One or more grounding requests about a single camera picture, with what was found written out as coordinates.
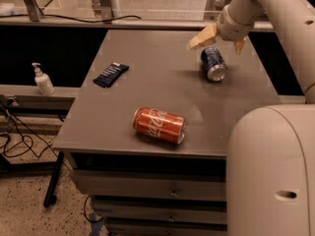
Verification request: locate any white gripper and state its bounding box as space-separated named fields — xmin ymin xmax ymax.
xmin=188 ymin=4 xmax=255 ymax=55

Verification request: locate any blue pepsi can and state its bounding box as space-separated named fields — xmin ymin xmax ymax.
xmin=201 ymin=47 xmax=227 ymax=82

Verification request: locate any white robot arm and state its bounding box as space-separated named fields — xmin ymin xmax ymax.
xmin=189 ymin=0 xmax=315 ymax=236

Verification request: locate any red coca-cola can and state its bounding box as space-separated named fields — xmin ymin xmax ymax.
xmin=133 ymin=107 xmax=186 ymax=145

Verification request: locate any dark blue snack packet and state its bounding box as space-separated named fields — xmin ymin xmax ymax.
xmin=94 ymin=62 xmax=129 ymax=88

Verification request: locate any grey drawer cabinet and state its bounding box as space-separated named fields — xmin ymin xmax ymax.
xmin=54 ymin=29 xmax=279 ymax=236

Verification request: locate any white pump dispenser bottle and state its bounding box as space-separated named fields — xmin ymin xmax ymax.
xmin=31 ymin=62 xmax=55 ymax=95

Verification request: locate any black metal stand leg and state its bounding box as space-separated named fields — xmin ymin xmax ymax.
xmin=43 ymin=151 xmax=64 ymax=207

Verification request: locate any grey metal railing frame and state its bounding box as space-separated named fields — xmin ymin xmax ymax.
xmin=0 ymin=0 xmax=275 ymax=31

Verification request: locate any black cable on ledge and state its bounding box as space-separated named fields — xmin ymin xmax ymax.
xmin=0 ymin=13 xmax=143 ymax=25

